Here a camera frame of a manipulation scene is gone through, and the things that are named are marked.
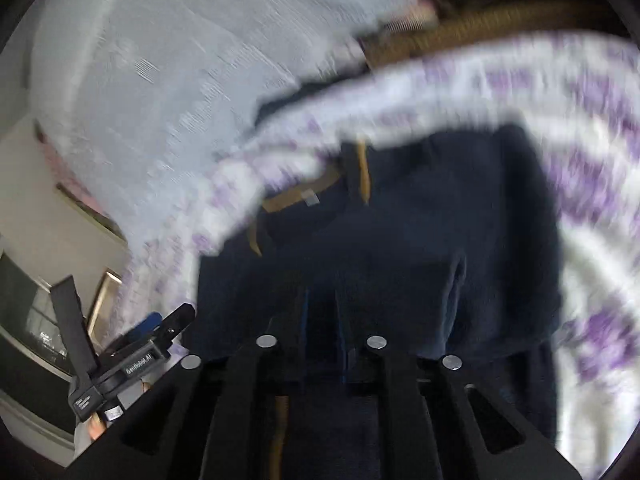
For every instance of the person's left hand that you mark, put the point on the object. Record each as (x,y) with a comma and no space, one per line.
(97,427)

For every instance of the white lace cover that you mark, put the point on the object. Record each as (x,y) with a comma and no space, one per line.
(175,70)

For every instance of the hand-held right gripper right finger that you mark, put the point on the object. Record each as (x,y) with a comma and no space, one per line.
(425,410)

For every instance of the brown woven mat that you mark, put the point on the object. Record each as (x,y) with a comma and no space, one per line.
(480,25)

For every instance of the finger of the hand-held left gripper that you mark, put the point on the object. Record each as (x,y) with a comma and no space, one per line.
(142,327)
(172,322)

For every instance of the navy knit cardigan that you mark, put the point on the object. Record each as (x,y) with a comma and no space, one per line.
(400,260)

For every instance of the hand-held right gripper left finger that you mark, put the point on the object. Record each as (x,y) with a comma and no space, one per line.
(225,410)

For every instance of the dark glass cabinet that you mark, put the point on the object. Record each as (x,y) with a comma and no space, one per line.
(30,320)

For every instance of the purple floral bedsheet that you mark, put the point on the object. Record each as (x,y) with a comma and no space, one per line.
(590,160)

